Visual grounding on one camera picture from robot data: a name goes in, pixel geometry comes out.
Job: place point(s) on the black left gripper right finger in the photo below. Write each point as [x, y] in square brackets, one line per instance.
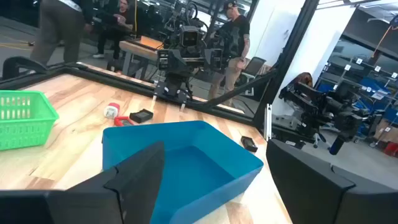
[311, 193]

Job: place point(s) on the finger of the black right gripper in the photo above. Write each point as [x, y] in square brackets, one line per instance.
[182, 90]
[163, 88]

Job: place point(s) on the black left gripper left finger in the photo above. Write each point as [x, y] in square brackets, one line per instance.
[136, 186]

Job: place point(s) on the black power adapter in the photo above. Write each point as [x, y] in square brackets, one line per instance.
[248, 144]
[141, 116]

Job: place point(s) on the red framed black device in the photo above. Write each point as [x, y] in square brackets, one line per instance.
[119, 119]

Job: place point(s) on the black background robot arm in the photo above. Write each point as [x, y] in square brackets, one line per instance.
[323, 109]

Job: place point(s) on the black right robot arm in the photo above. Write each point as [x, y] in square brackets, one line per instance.
[174, 34]

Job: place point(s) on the grey office chair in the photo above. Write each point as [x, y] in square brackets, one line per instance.
[256, 67]

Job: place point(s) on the wooden background table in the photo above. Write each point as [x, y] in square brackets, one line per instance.
[140, 49]

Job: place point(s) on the red and white charger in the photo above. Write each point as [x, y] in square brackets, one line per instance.
[111, 111]

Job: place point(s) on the blue plastic bin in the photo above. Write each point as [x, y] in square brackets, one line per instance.
[192, 174]

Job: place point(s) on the person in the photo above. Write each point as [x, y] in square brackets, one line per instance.
[119, 18]
[236, 31]
[56, 28]

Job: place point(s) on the green plastic basket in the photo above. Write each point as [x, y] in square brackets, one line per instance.
[37, 130]

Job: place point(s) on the shelving with blue bins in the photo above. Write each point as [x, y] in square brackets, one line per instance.
[370, 84]

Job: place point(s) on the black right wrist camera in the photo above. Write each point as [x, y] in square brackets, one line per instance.
[189, 39]

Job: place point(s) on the black aluminium table frame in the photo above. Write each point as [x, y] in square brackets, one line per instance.
[124, 84]

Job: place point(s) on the silver metal bracket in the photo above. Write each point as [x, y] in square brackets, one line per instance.
[268, 124]

